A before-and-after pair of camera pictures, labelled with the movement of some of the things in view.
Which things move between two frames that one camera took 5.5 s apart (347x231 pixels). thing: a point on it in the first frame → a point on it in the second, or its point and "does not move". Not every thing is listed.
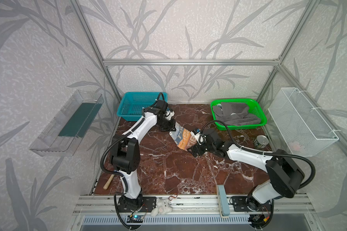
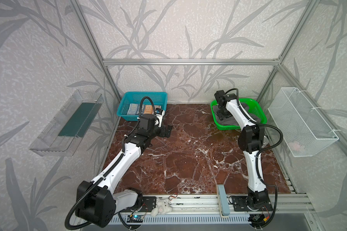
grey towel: (233, 113) does not move
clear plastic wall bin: (62, 135) does not move
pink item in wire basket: (295, 147) does not move
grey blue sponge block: (224, 202) does not move
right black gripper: (199, 147) → (224, 114)
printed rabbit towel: (183, 137) → (134, 109)
